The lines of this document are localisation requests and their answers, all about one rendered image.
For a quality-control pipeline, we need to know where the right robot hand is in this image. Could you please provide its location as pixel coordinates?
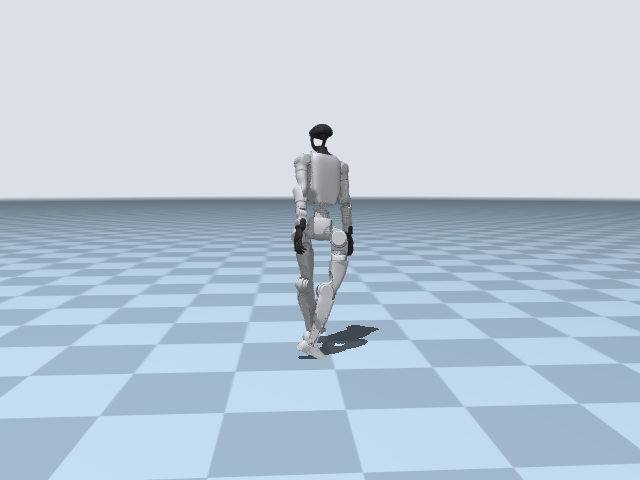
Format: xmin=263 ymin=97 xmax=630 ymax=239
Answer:
xmin=345 ymin=226 xmax=353 ymax=256

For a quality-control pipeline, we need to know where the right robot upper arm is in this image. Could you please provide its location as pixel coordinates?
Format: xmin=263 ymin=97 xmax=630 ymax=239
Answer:
xmin=337 ymin=161 xmax=350 ymax=205

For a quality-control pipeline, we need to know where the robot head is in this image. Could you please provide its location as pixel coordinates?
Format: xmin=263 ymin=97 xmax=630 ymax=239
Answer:
xmin=309 ymin=124 xmax=333 ymax=155

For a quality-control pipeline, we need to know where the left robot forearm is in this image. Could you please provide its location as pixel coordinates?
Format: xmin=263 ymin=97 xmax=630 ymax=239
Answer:
xmin=293 ymin=185 xmax=308 ymax=225

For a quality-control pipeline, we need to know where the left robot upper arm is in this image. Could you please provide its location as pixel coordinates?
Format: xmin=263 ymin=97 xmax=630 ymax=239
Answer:
xmin=294 ymin=154 xmax=311 ymax=197

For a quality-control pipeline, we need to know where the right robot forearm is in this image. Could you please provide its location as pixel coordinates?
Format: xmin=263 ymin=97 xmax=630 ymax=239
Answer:
xmin=340 ymin=195 xmax=353 ymax=233

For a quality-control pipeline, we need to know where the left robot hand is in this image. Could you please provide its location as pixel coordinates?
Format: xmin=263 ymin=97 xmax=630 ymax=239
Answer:
xmin=294 ymin=218 xmax=306 ymax=255

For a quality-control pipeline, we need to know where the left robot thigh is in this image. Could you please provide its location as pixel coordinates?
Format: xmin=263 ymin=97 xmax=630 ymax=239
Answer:
xmin=291 ymin=224 xmax=314 ymax=293

